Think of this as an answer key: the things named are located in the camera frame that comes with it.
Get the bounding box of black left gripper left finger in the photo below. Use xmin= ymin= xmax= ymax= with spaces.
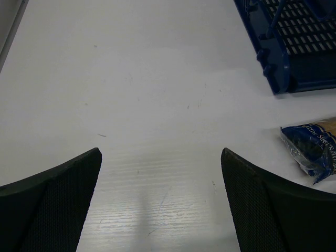
xmin=1 ymin=148 xmax=102 ymax=251

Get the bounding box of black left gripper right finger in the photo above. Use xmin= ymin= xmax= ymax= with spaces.
xmin=221 ymin=148 xmax=335 ymax=251

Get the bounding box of spaghetti bag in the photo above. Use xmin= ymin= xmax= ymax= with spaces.
xmin=280 ymin=117 xmax=335 ymax=184

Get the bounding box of blue stacked plastic tray shelf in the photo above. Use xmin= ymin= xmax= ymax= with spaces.
xmin=235 ymin=1 xmax=335 ymax=95

